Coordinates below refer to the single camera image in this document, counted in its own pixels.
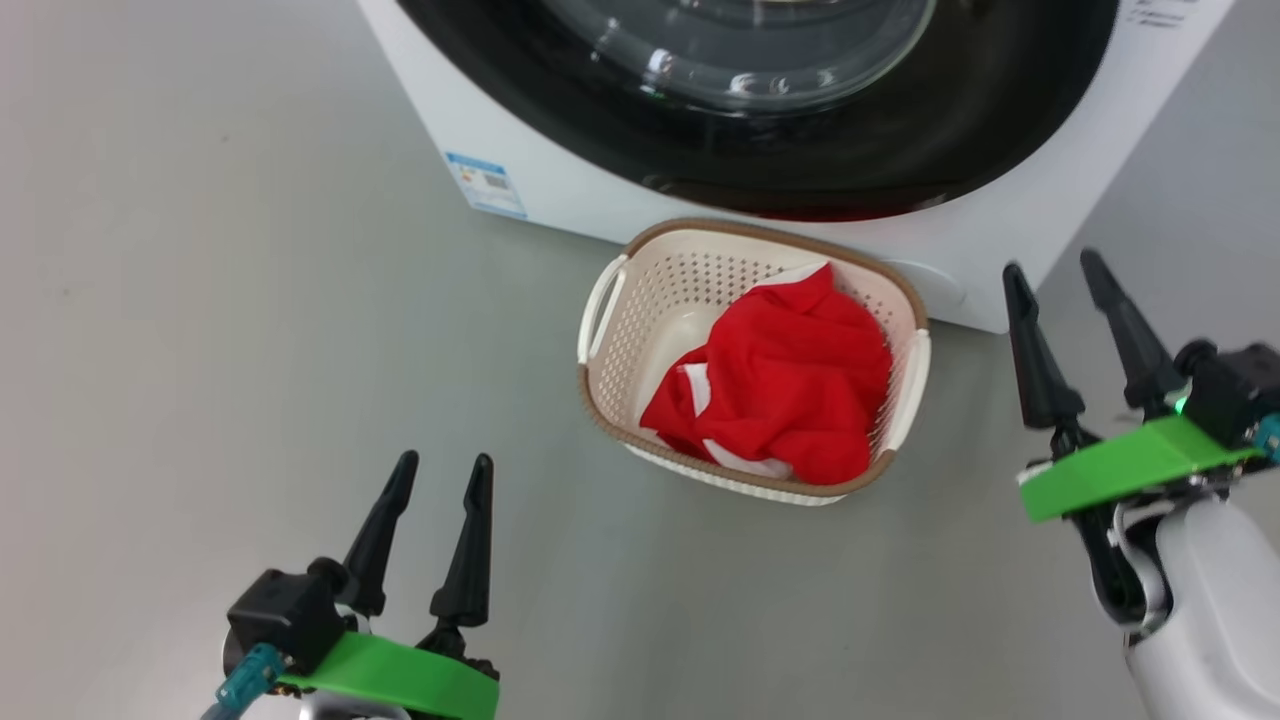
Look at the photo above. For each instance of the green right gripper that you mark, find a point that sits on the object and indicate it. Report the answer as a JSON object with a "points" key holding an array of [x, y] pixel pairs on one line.
{"points": [[1130, 465]]}

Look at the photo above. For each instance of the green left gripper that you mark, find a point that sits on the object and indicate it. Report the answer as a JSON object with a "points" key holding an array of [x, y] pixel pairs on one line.
{"points": [[400, 680]]}

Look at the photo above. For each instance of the black glass washing machine door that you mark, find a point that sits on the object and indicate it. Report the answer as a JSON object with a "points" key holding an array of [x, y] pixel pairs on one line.
{"points": [[900, 150]]}

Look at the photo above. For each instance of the red and white garment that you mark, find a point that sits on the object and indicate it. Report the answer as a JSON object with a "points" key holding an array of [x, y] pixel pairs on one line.
{"points": [[780, 390]]}

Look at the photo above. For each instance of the white front-load washing machine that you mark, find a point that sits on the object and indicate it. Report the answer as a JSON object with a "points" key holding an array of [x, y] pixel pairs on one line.
{"points": [[1000, 250]]}

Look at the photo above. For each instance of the cream perforated basket brown rim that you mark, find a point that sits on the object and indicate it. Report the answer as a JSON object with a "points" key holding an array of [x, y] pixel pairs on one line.
{"points": [[680, 290]]}

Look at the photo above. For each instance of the blue white energy label sticker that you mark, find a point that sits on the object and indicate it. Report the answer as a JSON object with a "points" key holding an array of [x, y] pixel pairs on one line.
{"points": [[485, 185]]}

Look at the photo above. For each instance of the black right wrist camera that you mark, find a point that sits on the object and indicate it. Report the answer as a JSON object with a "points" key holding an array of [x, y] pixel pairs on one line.
{"points": [[1235, 390]]}

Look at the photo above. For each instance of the teal right camera connector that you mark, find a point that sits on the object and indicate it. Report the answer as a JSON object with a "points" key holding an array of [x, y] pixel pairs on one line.
{"points": [[1270, 437]]}

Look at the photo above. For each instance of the teal camera connector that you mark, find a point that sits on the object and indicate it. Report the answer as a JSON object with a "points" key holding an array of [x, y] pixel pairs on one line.
{"points": [[1270, 437], [245, 680]]}

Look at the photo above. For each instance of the teal left camera connector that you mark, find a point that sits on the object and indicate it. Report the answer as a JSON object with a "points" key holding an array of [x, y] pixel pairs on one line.
{"points": [[245, 680]]}

